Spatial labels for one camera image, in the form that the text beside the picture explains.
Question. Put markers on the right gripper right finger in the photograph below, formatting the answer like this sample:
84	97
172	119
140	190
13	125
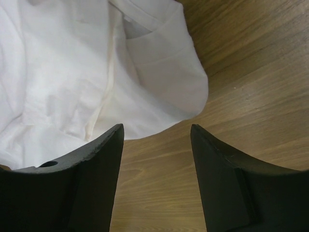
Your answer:
240	193

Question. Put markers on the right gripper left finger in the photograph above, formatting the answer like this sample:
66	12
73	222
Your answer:
73	193

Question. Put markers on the white Coca-Cola t-shirt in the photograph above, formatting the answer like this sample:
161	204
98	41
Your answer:
72	69

